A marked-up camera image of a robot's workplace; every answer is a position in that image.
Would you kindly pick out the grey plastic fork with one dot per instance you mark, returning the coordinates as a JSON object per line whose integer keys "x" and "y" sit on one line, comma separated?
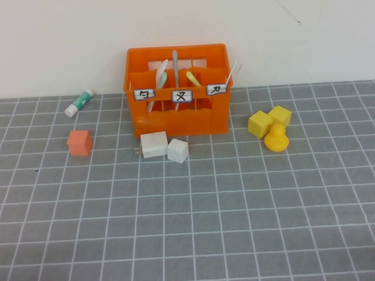
{"x": 175, "y": 73}

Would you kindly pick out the orange plastic cutlery holder crate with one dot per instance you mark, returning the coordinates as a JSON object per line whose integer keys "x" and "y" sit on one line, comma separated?
{"x": 178, "y": 123}

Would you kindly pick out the yellow plastic cutlery piece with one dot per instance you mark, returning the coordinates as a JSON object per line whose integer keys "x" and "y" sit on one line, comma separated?
{"x": 193, "y": 79}

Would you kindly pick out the white foam cube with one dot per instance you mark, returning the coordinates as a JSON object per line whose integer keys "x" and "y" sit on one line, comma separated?
{"x": 177, "y": 150}

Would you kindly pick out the white charger plug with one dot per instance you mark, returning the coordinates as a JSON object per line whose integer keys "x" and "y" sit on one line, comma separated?
{"x": 154, "y": 145}

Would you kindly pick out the white label reading fork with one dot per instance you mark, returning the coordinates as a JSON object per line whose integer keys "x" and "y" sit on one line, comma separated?
{"x": 181, "y": 96}

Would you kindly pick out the white label reading knife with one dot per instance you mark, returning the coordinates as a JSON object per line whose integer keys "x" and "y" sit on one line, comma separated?
{"x": 216, "y": 89}

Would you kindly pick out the white label reading spoon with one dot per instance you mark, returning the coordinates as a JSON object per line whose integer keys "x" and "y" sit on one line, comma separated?
{"x": 143, "y": 95}

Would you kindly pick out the mint green plastic spoon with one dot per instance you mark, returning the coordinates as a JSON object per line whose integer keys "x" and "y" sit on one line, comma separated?
{"x": 162, "y": 79}

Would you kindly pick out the yellow foam cube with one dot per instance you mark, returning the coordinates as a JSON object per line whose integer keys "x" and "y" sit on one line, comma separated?
{"x": 258, "y": 125}
{"x": 282, "y": 115}

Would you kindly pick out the thin white plastic knife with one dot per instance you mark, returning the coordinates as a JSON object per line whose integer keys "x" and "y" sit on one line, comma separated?
{"x": 230, "y": 70}

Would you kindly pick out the yellow rubber duck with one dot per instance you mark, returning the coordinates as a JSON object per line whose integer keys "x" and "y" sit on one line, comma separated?
{"x": 276, "y": 140}

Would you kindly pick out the grey grid table mat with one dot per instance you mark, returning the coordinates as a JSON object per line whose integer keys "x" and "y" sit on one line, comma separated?
{"x": 263, "y": 205}

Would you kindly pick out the orange foam block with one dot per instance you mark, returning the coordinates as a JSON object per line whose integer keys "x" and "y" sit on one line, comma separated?
{"x": 79, "y": 143}

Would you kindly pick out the green and white glue stick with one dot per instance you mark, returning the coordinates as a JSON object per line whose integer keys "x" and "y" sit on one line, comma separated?
{"x": 78, "y": 103}

